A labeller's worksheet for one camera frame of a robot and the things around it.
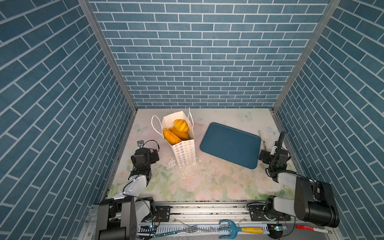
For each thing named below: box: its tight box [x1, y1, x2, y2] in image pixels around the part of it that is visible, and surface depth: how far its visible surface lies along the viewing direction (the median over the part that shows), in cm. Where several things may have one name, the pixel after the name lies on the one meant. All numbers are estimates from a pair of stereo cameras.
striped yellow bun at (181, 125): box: [173, 119, 189, 132], surface depth 85 cm
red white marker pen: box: [296, 224, 332, 234], surface depth 71 cm
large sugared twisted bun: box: [168, 126, 190, 141], surface depth 86 cm
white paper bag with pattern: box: [161, 111, 196, 168], surface depth 80 cm
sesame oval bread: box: [163, 128, 182, 145], surface depth 78 cm
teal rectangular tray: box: [200, 122, 261, 170], surface depth 101 cm
